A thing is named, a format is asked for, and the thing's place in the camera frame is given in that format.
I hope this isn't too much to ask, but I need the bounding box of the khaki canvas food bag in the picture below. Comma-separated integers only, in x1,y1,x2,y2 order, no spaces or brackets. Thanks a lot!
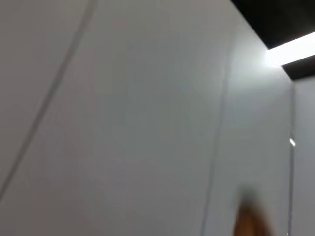
232,186,275,236

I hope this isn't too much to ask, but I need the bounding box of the white ceiling light strip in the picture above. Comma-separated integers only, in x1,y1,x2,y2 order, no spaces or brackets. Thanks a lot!
264,31,315,67

